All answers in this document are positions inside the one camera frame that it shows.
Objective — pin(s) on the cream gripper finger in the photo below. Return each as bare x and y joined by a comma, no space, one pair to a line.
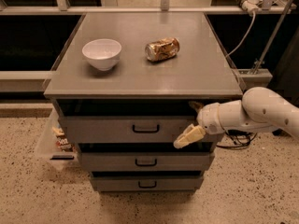
190,135
196,105

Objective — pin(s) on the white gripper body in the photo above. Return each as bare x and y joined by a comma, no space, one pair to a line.
209,117

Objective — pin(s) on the grey top drawer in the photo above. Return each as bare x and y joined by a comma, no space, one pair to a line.
121,129

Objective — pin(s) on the grey drawer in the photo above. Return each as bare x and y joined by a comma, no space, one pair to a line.
121,129
147,183
145,162

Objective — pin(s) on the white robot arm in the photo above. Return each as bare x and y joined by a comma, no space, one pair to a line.
259,111

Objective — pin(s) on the grey middle drawer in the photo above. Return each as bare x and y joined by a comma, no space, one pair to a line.
145,162

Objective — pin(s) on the grey drawer cabinet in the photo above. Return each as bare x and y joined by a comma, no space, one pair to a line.
136,86

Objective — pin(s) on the grey bottom drawer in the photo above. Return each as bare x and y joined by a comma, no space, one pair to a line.
147,183

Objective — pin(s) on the crushed gold soda can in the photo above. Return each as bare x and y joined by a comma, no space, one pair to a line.
162,49

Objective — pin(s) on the metal diagonal strut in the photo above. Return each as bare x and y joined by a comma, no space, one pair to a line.
266,6

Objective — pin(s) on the white ceramic bowl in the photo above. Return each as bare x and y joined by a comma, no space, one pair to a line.
102,54

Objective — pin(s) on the white power strip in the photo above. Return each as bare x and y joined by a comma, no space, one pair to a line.
249,5

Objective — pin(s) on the clear plastic storage bin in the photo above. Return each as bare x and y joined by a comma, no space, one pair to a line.
53,147

